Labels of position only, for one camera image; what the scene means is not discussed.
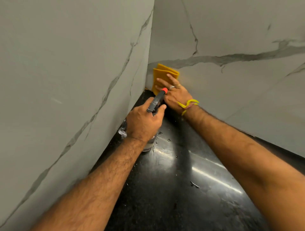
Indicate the person's right hand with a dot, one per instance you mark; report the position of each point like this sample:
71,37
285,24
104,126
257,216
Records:
177,95

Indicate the person's left hand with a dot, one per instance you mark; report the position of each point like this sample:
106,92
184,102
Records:
141,123

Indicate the clear spray bottle black trigger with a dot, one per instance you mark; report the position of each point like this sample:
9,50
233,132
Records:
156,100

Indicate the yellow cleaning cloth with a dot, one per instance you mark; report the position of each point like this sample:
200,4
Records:
162,72

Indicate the person's left forearm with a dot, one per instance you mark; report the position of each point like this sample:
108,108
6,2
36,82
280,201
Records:
90,190

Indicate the yellow thread wristband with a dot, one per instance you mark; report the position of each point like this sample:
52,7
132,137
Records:
188,104

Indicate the black stone countertop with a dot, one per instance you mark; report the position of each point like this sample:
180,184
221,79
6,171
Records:
185,180

